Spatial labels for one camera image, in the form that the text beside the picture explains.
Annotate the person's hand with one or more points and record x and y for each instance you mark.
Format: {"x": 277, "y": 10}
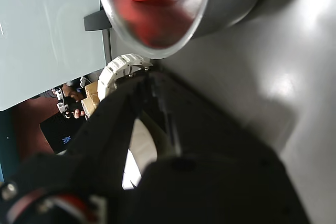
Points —
{"x": 72, "y": 94}

